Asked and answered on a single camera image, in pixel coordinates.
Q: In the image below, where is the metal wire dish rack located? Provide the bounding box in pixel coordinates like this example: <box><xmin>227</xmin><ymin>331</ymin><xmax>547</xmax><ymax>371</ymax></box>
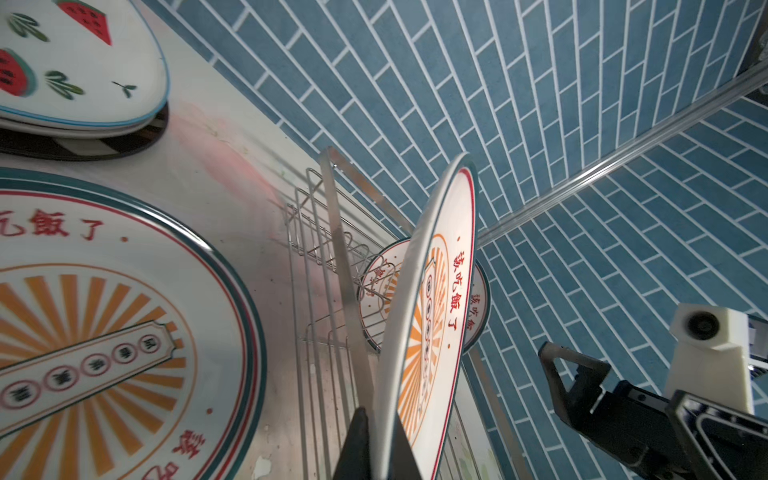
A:
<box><xmin>284</xmin><ymin>147</ymin><xmax>531</xmax><ymax>479</ymax></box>

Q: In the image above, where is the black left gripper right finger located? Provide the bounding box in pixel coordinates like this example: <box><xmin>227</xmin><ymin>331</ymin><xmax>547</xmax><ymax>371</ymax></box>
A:
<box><xmin>389</xmin><ymin>419</ymin><xmax>422</xmax><ymax>480</ymax></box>

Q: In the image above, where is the dark mosaic rim plate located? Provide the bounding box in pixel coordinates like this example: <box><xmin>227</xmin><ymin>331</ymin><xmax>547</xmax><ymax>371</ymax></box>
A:
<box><xmin>1</xmin><ymin>103</ymin><xmax>169</xmax><ymax>162</ymax></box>

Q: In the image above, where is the aluminium corner post right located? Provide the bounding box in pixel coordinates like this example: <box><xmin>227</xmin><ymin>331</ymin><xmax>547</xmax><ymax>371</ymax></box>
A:
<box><xmin>476</xmin><ymin>60</ymin><xmax>767</xmax><ymax>248</ymax></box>

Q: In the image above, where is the watermelon print plate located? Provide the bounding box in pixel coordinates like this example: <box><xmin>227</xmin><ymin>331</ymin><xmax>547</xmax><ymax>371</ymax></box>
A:
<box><xmin>1</xmin><ymin>1</ymin><xmax>170</xmax><ymax>128</ymax></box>

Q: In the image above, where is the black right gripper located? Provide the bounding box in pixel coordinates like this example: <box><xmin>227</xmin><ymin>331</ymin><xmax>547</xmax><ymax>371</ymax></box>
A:
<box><xmin>537</xmin><ymin>340</ymin><xmax>768</xmax><ymax>480</ymax></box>

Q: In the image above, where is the sunburst red text plate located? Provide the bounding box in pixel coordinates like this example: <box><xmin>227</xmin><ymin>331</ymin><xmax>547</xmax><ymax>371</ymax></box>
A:
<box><xmin>1</xmin><ymin>168</ymin><xmax>267</xmax><ymax>479</ymax></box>

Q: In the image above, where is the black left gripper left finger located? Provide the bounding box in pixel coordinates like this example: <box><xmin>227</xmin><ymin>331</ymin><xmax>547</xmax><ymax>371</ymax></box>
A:
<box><xmin>333</xmin><ymin>407</ymin><xmax>371</xmax><ymax>480</ymax></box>

